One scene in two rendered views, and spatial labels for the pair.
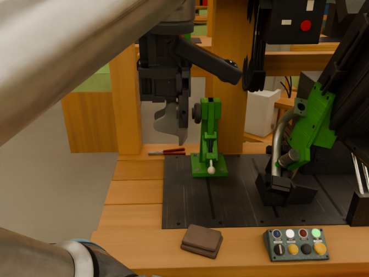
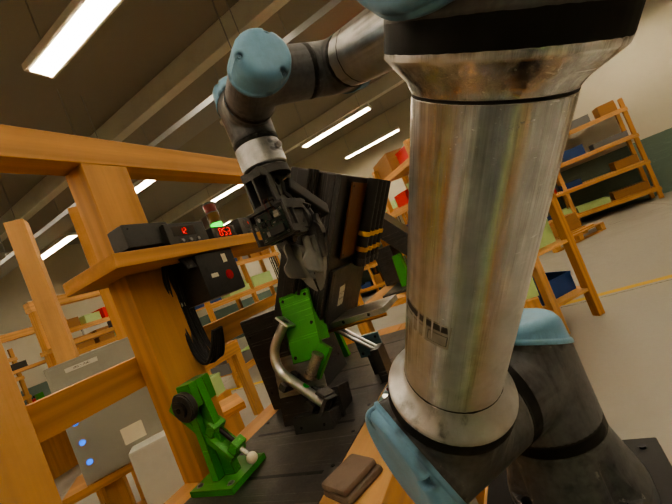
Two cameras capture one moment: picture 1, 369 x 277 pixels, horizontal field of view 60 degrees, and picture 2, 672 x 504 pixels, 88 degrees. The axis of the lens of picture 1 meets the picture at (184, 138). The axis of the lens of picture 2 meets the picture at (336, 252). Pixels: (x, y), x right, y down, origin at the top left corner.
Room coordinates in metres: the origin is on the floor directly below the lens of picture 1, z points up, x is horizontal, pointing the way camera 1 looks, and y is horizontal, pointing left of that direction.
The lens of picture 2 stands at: (0.20, 0.50, 1.32)
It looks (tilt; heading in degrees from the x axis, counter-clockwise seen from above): 1 degrees up; 297
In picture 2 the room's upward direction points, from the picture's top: 22 degrees counter-clockwise
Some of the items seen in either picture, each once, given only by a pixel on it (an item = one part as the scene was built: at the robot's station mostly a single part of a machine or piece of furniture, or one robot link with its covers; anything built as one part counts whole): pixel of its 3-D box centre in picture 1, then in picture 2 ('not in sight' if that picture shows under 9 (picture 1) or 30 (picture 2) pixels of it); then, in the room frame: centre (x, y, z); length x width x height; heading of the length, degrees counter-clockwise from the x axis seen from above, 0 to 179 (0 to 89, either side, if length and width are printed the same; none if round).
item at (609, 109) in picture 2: not in sight; (555, 180); (-0.79, -8.96, 1.12); 3.16 x 0.54 x 2.24; 2
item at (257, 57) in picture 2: not in sight; (267, 77); (0.42, 0.07, 1.59); 0.11 x 0.11 x 0.08; 52
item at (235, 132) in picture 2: not in sight; (245, 115); (0.51, 0.02, 1.59); 0.09 x 0.08 x 0.11; 142
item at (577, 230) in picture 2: not in sight; (558, 232); (-0.34, -7.21, 0.22); 1.20 x 0.80 x 0.44; 42
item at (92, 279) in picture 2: not in sight; (212, 252); (1.19, -0.47, 1.52); 0.90 x 0.25 x 0.04; 92
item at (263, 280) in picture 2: not in sight; (249, 305); (5.09, -4.66, 1.14); 2.45 x 0.55 x 2.28; 92
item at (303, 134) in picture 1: (319, 120); (305, 322); (0.87, -0.40, 1.17); 0.13 x 0.12 x 0.20; 92
